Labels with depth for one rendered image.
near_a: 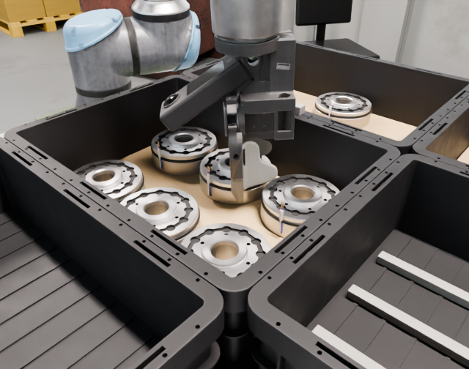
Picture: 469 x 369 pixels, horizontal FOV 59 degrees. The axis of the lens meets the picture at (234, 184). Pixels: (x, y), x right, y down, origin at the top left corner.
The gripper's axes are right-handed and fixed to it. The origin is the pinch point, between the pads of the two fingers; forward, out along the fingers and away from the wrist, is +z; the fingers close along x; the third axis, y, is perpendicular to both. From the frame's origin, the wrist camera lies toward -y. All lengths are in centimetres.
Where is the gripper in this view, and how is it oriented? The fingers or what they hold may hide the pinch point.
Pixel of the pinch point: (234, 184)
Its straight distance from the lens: 57.0
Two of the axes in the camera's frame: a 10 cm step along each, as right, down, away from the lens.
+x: -0.4, -5.8, 8.1
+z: 0.4, 8.1, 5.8
